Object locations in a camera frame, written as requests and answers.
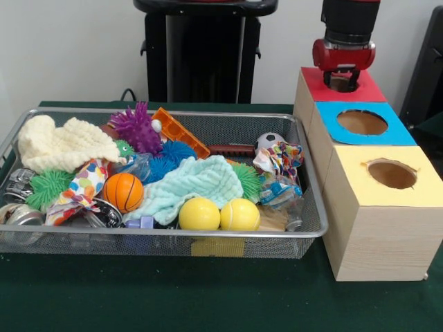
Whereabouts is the dark green tablecloth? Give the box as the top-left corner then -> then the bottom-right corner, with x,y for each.
0,100 -> 443,332

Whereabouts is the wooden box with three holes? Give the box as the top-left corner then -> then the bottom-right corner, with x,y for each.
293,66 -> 443,283

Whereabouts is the yellow tennis ball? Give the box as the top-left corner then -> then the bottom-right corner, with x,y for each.
219,198 -> 261,232

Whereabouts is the colourful polka dot cloth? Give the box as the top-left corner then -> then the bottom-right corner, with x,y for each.
252,141 -> 305,181
44,158 -> 108,226

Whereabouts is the small soccer ball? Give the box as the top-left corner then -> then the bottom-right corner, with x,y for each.
255,132 -> 287,153

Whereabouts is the orange toy basketball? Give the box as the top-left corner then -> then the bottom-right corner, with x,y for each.
102,172 -> 145,214

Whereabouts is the dark green cloth side table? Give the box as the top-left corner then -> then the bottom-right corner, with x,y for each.
413,112 -> 443,149

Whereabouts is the black upright panel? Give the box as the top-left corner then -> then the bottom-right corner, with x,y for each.
399,5 -> 443,122

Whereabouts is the orange toy brick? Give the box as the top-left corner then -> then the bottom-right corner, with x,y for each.
151,107 -> 211,159

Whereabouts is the mint green cloth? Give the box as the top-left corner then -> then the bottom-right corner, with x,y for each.
123,155 -> 245,224

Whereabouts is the black cable loop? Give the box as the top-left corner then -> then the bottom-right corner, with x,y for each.
119,88 -> 139,103

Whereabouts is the smooth yellow ball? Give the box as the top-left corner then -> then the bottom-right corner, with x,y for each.
178,196 -> 222,231

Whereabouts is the shallow mesh bin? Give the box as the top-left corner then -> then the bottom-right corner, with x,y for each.
0,107 -> 329,259

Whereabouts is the cream knitted cloth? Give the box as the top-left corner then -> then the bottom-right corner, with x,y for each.
16,114 -> 122,174

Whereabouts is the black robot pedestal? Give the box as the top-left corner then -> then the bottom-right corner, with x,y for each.
133,0 -> 280,104

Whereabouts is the purple spiky toy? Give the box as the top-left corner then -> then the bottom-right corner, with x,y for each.
109,101 -> 163,155

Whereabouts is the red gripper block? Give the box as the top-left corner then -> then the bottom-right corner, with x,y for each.
312,38 -> 377,92

